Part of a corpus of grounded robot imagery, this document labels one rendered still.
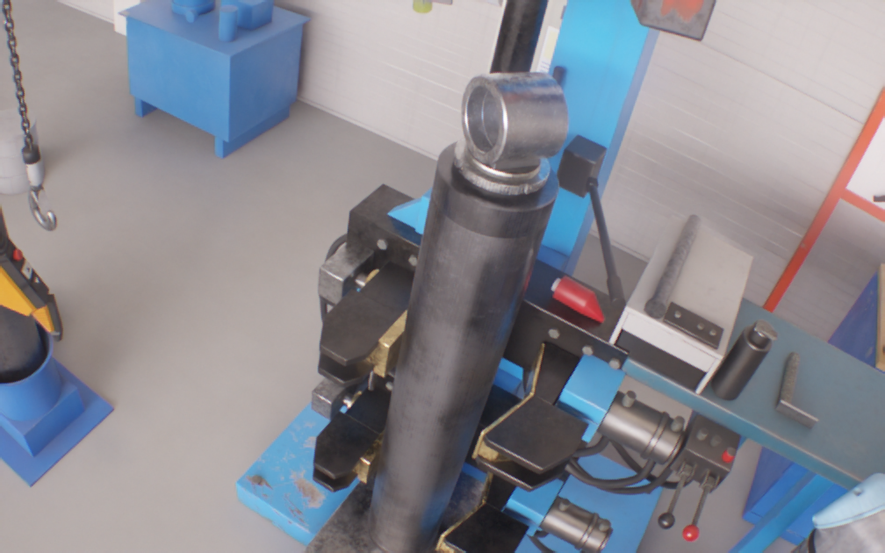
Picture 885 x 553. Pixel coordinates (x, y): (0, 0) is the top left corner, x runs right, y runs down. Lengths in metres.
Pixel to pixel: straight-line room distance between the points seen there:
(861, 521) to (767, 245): 2.64
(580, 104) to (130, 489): 1.85
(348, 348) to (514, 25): 0.75
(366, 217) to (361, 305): 0.22
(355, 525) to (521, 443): 0.92
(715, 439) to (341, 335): 0.83
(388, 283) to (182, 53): 2.30
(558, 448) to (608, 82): 0.76
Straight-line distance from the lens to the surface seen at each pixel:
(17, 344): 2.34
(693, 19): 1.11
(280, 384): 2.73
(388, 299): 1.65
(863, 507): 0.95
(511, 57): 1.53
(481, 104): 1.24
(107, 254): 3.30
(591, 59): 1.54
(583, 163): 1.54
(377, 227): 1.72
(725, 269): 1.77
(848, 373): 1.95
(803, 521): 2.87
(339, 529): 2.25
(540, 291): 1.65
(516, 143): 1.14
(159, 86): 3.96
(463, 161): 1.21
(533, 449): 1.46
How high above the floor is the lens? 2.16
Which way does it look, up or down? 42 degrees down
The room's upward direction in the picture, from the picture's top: 13 degrees clockwise
